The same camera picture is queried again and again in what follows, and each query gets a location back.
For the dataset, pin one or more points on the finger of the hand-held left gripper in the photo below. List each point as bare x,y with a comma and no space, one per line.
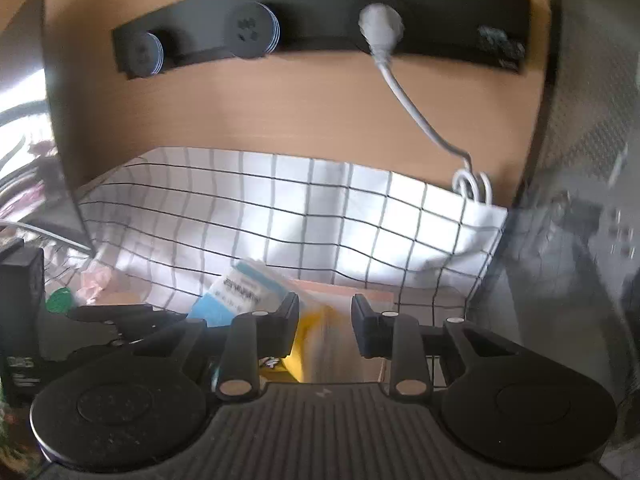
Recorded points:
140,320

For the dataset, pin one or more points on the yellow rabbit toy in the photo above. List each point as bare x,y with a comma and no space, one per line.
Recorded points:
305,355

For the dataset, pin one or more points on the teal tissue pack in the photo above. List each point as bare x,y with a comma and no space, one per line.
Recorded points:
240,290

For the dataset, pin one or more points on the black power strip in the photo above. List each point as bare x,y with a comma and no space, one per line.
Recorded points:
310,20

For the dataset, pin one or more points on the pink cardboard box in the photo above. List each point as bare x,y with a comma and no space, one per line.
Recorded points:
345,292

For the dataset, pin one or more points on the black computer monitor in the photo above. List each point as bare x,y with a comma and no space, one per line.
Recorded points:
30,135

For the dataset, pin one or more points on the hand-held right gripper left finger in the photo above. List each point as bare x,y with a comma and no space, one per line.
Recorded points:
286,327

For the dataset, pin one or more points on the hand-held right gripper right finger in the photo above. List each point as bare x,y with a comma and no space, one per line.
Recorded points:
365,327

